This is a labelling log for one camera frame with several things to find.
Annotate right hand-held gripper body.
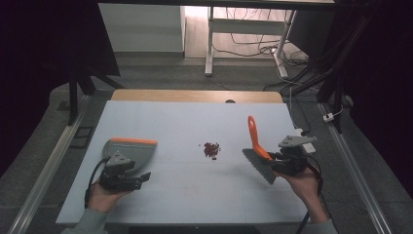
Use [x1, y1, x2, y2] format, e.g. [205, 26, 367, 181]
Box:
[271, 135, 318, 176]

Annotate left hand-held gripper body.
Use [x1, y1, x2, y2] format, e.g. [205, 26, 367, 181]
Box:
[97, 153, 136, 193]

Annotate grey brush with orange handle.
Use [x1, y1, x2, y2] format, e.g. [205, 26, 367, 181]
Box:
[242, 115, 278, 185]

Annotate grey dustpan with orange edge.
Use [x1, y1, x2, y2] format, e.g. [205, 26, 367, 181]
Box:
[101, 137, 159, 174]

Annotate person's left hand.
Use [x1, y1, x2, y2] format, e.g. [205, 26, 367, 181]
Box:
[87, 181, 131, 215]

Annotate person's right hand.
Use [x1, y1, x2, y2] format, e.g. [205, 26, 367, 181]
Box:
[272, 165, 322, 211]

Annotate white power strip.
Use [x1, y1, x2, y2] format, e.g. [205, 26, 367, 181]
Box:
[293, 128, 317, 155]

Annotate white table mat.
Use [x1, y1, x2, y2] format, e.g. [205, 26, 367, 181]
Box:
[56, 99, 326, 226]

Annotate black metal stand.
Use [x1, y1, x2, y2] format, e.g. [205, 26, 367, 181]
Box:
[282, 13, 381, 135]
[66, 64, 126, 126]

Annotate dark curtain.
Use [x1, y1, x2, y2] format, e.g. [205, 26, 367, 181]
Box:
[0, 0, 121, 178]
[334, 0, 413, 196]

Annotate white cabinet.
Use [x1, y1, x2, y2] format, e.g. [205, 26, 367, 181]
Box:
[97, 3, 186, 54]

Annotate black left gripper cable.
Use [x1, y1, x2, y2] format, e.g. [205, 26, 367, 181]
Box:
[84, 156, 111, 210]

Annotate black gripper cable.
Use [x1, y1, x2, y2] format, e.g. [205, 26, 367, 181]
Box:
[84, 156, 111, 210]
[293, 155, 325, 234]

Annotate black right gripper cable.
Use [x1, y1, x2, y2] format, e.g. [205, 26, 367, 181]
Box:
[293, 155, 325, 234]

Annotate aluminium rail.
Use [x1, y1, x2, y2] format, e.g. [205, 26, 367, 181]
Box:
[7, 94, 94, 234]
[318, 101, 393, 234]

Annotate black floor cables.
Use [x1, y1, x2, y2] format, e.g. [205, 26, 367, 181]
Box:
[212, 8, 325, 93]

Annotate white desk frame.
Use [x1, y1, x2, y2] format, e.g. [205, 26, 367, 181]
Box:
[204, 6, 297, 79]

